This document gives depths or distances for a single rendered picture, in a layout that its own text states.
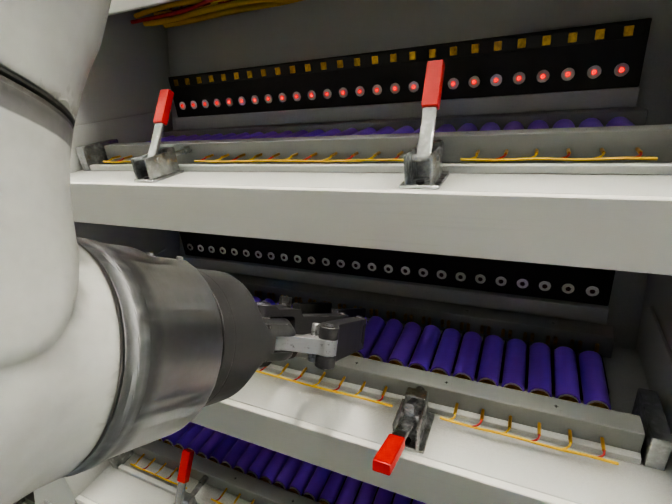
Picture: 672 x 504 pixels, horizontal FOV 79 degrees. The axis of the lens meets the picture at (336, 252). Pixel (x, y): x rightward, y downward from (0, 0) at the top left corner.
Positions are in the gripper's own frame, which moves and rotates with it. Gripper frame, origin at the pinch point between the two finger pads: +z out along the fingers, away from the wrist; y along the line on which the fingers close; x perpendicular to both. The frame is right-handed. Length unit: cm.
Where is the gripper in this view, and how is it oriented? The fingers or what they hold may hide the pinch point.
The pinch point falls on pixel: (330, 321)
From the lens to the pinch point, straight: 39.5
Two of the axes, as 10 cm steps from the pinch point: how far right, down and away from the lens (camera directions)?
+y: -9.1, -0.9, 4.1
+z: 4.1, 1.1, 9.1
